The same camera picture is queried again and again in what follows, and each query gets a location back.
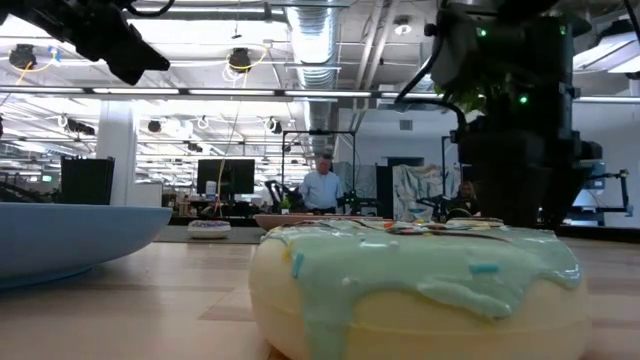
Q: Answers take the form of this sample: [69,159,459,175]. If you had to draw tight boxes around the person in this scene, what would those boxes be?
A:
[449,179,482,217]
[298,154,345,215]

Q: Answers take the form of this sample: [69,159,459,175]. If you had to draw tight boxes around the long ceiling light strip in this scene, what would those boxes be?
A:
[0,85,441,104]

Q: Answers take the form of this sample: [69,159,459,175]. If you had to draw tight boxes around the black rectangular panel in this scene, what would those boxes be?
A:
[59,155,116,206]

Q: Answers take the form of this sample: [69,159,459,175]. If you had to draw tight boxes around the crumpled pale cloth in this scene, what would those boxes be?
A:
[392,163,461,221]

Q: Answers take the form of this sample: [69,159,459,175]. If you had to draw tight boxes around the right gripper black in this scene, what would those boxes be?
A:
[455,127,604,171]

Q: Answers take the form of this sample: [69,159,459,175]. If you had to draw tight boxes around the black ceiling spotlight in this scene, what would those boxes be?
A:
[8,43,39,70]
[228,47,253,74]

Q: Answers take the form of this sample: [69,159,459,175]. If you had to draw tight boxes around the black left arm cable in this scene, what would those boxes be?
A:
[123,0,177,18]

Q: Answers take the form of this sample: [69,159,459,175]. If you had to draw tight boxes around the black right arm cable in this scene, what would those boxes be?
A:
[393,22,469,132]

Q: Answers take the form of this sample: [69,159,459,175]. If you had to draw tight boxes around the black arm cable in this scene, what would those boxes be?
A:
[123,0,177,18]
[393,22,469,132]

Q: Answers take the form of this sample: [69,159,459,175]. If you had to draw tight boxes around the distant black robot arms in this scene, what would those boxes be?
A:
[264,179,301,214]

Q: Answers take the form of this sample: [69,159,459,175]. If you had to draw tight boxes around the large mint frosted donut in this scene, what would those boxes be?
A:
[248,219,591,360]

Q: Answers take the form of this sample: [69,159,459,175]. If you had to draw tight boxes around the large white frosted donut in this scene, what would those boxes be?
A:
[187,219,232,240]

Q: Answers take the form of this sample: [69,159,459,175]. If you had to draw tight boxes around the blue round plate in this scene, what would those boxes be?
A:
[0,202,174,291]

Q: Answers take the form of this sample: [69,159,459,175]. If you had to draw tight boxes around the black computer monitor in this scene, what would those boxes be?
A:
[196,158,256,196]

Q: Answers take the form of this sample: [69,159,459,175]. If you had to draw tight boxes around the white building column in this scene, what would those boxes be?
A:
[95,99,139,207]

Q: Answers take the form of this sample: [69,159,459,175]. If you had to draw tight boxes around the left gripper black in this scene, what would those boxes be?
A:
[47,0,171,86]

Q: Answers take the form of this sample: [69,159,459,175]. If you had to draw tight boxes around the wall mounted monitor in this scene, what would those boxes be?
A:
[582,159,607,194]

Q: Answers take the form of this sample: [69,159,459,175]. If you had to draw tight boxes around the silver ventilation duct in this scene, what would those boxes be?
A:
[284,0,342,156]

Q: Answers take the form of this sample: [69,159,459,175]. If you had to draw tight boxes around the black plant pot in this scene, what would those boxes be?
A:
[472,179,546,229]

